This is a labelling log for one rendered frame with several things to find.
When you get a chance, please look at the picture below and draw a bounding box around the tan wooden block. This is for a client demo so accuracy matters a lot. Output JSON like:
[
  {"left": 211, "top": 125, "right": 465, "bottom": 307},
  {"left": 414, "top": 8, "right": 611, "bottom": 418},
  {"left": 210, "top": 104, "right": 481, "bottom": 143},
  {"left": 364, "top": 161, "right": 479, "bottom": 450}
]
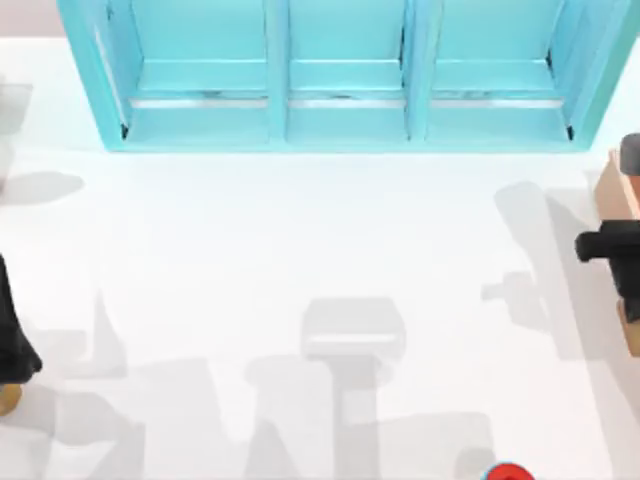
[{"left": 0, "top": 381, "right": 24, "bottom": 417}]

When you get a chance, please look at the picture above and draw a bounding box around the light blue rack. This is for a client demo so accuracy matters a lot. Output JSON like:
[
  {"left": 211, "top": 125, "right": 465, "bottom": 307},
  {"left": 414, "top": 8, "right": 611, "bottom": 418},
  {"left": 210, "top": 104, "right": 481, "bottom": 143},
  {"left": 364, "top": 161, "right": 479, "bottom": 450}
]
[{"left": 55, "top": 0, "right": 632, "bottom": 154}]

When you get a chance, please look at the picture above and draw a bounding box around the dark grey cylinder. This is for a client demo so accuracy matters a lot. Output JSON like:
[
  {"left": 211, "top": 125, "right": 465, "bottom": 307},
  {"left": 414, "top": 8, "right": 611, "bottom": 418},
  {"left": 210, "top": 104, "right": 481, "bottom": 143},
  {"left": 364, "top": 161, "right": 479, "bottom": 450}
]
[{"left": 619, "top": 133, "right": 640, "bottom": 178}]

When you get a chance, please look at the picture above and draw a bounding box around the red and blue round object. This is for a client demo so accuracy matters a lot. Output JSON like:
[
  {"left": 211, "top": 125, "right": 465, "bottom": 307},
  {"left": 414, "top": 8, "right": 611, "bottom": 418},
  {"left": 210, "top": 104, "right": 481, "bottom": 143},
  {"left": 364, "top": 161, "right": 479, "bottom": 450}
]
[{"left": 485, "top": 460, "right": 535, "bottom": 480}]

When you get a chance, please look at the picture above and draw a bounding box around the shallow salmon-coloured box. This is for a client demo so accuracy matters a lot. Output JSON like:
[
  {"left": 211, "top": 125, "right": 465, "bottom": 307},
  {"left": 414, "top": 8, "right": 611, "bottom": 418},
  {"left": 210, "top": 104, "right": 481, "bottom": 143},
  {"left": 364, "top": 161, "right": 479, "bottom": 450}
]
[{"left": 593, "top": 148, "right": 640, "bottom": 358}]

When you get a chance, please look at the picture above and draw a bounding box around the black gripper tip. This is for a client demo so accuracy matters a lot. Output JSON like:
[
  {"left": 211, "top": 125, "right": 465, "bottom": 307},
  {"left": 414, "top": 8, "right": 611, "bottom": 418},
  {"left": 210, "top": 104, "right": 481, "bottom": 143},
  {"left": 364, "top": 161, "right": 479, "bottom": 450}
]
[{"left": 0, "top": 253, "right": 44, "bottom": 387}]

